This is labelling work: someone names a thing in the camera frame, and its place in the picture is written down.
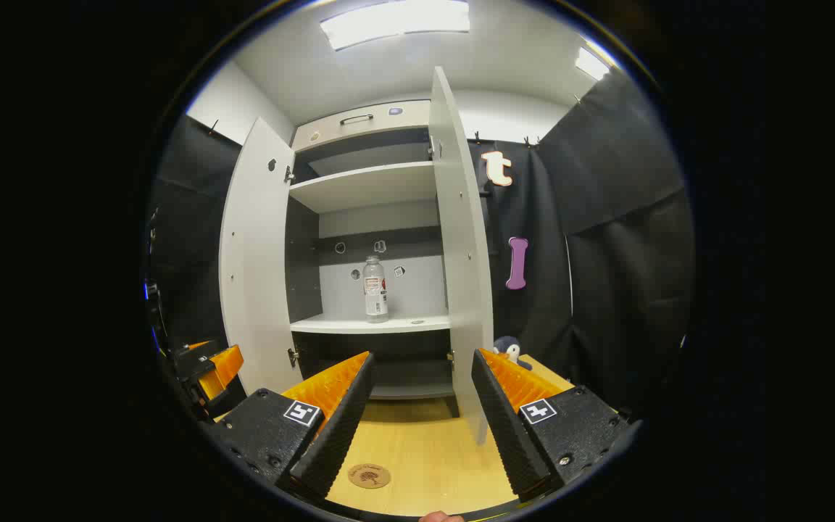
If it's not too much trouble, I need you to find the white cabinet door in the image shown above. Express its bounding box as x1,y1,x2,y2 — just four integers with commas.
428,67,494,444
218,116,304,396

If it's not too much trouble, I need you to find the small ceiling light panel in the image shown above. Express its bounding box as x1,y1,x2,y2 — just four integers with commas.
575,47,611,81

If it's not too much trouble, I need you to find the clear plastic bottle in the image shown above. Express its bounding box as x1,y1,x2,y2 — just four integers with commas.
362,255,390,323

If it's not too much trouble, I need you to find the large ceiling light panel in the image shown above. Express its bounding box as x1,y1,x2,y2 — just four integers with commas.
320,0,471,51

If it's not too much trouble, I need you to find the black backdrop cloth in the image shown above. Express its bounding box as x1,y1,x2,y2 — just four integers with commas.
146,115,244,352
468,138,578,370
537,65,695,428

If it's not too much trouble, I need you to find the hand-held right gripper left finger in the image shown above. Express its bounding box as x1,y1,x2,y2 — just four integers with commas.
202,352,377,502

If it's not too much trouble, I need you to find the white and grey cabinet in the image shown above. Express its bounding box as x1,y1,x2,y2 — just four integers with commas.
286,99,462,418

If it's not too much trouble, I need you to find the round wooden coaster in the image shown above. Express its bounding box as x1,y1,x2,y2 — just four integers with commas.
348,464,391,489

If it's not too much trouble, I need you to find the plush penguin toy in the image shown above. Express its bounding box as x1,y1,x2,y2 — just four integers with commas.
494,336,534,371

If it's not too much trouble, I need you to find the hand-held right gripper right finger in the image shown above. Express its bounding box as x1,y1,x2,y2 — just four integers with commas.
470,348,643,502

